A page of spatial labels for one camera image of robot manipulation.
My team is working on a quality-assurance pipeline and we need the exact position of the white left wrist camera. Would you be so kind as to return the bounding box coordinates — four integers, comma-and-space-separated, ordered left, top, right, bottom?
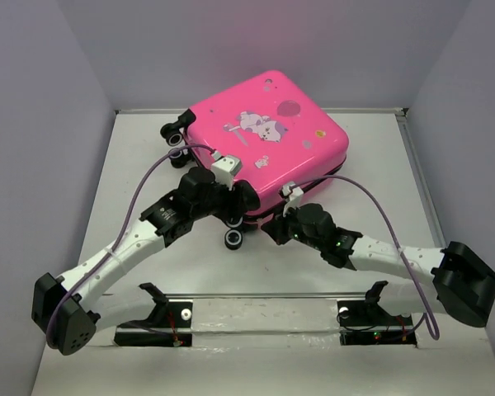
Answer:
210, 150, 243, 191

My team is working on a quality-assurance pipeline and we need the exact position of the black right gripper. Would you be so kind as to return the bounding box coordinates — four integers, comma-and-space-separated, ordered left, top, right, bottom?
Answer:
259, 202, 323, 252

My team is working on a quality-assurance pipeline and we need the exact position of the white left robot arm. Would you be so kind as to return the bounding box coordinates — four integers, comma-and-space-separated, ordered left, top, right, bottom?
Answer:
31, 167, 260, 356

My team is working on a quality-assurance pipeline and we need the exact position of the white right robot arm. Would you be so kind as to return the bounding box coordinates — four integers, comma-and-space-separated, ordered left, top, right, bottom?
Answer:
262, 204, 495, 328

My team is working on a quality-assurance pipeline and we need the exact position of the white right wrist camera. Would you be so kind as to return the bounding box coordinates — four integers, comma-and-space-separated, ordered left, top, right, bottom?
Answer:
280, 181, 304, 217

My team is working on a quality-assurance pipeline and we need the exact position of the pink hard-shell suitcase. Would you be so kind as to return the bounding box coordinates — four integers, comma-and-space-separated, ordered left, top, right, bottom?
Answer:
160, 70, 349, 250

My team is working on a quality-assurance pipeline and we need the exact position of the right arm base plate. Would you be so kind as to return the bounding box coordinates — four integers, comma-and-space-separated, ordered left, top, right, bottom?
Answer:
336, 280, 417, 346

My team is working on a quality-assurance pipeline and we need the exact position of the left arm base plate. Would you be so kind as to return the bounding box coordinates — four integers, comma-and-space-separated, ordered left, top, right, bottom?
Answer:
113, 283, 193, 347

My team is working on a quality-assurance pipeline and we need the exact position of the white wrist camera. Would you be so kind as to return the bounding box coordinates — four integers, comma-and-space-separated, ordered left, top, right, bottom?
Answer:
280, 181, 304, 217
210, 150, 243, 191

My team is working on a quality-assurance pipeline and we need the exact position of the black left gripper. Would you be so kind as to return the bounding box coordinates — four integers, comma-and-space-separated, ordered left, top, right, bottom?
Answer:
192, 174, 250, 224

